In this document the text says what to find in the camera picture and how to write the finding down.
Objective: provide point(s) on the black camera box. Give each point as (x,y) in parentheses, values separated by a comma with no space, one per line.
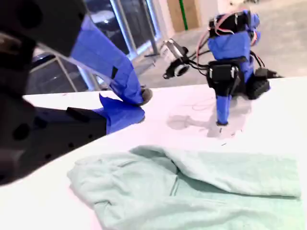
(177,69)

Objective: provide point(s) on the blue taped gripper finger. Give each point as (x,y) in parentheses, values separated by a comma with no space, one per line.
(103,55)
(120,115)
(223,107)

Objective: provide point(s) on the pale green T-shirt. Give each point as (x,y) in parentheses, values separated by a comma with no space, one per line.
(192,191)

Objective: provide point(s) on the small black connector box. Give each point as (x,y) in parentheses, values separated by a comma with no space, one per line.
(261,72)

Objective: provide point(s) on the cardboard box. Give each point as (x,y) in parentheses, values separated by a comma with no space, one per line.
(189,14)

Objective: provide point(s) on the camera mounting stalk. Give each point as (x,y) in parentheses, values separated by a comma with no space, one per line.
(173,49)

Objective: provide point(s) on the green strip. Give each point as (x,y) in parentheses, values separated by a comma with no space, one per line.
(183,14)

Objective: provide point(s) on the grey metal frame post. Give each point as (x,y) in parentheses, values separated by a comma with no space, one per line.
(136,26)

